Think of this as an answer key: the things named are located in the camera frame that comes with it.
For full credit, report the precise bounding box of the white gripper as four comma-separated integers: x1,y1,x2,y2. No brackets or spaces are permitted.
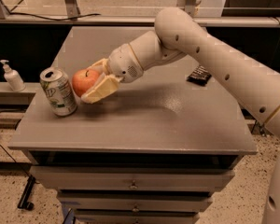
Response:
81,44,144,104

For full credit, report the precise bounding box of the red apple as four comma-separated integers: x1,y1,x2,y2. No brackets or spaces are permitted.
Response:
72,69,100,97

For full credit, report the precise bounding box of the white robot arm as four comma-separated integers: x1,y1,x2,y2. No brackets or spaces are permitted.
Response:
81,7,280,224

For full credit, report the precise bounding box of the green white 7up can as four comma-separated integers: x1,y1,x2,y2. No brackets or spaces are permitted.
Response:
40,67,77,117

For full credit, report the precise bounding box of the grey drawer cabinet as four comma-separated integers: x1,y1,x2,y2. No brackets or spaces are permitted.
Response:
7,26,259,224

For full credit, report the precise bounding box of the white pump soap bottle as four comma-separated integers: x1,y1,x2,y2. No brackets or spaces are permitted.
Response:
0,60,25,91

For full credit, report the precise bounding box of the black snack packet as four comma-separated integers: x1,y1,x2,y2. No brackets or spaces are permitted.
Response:
187,65,212,86

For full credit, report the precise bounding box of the top grey drawer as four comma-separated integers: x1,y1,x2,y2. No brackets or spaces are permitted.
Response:
30,166,234,192

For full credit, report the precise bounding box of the grey drawer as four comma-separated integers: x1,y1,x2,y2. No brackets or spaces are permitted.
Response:
30,166,234,192
57,191,213,213
75,210,199,224

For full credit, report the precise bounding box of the middle grey drawer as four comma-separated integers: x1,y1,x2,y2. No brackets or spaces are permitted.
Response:
57,191,213,213

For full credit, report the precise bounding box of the bottom grey drawer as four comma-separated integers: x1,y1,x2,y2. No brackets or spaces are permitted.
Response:
75,210,199,224

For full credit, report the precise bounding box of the black cable on ledge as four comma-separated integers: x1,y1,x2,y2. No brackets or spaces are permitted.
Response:
8,12,102,21

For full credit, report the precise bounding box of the metal window frame rail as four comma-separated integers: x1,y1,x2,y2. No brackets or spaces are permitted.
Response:
0,0,280,28

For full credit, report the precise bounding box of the black floor bracket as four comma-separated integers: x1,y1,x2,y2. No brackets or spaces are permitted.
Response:
17,175,35,211

